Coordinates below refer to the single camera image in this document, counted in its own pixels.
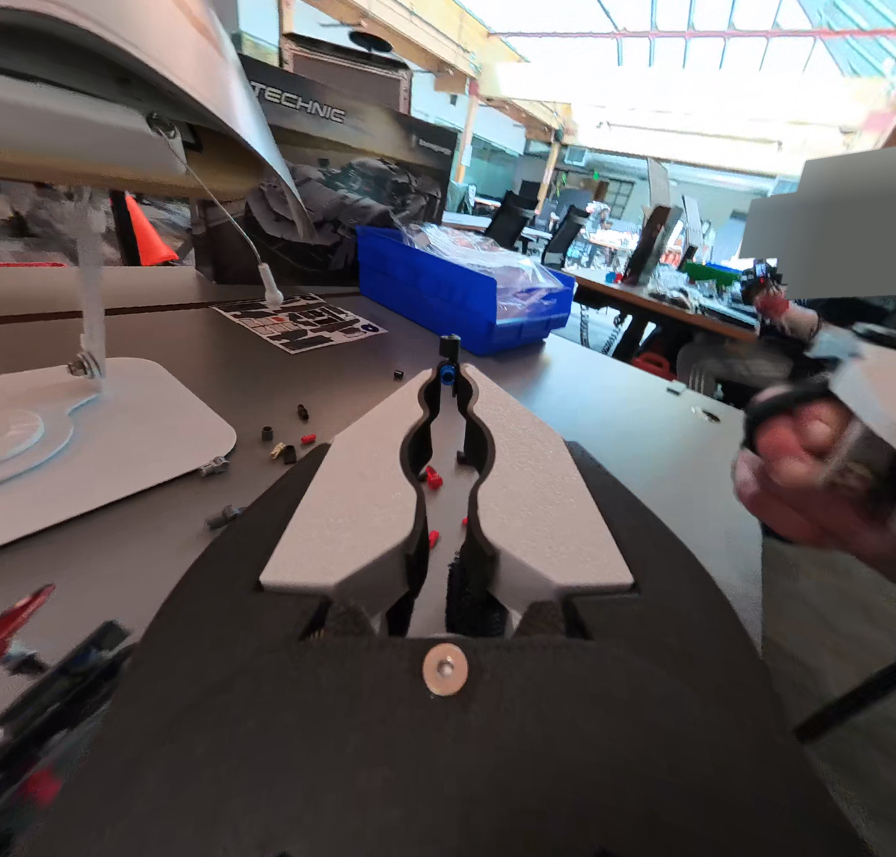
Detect dark lego box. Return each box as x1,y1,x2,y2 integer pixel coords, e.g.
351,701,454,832
192,55,459,287

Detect scattered loose lego pieces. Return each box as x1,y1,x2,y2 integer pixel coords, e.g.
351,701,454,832
204,368,473,546

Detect person's right hand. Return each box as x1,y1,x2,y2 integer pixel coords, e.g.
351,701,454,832
731,402,896,578

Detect orange traffic cone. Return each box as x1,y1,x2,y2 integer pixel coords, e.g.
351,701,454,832
112,192,179,266

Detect wooden top desk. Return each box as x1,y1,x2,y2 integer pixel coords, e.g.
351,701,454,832
570,269,760,364

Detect blue black lego connector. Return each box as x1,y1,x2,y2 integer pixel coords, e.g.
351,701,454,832
437,334,463,401

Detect black office chair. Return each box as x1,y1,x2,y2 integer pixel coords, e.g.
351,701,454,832
483,192,540,249
542,206,592,270

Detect lego instruction book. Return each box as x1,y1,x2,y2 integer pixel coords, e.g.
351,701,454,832
0,0,316,242

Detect black white sticker sheet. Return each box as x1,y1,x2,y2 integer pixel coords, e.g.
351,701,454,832
210,293,389,356

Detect black cable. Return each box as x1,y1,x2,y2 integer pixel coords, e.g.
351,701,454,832
794,671,896,745

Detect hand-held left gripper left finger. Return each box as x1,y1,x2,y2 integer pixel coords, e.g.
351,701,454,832
259,367,443,637

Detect white book stand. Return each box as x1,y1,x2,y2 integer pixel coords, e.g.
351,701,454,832
0,73,287,546

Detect clear plastic bags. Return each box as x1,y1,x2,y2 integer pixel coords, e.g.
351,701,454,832
395,223,564,326

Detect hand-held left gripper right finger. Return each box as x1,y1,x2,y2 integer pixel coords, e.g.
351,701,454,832
447,364,636,637

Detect blue storage bin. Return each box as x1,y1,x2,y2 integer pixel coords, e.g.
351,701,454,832
356,225,576,357

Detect small black lego assembly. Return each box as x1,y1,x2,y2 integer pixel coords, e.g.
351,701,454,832
0,583,137,837

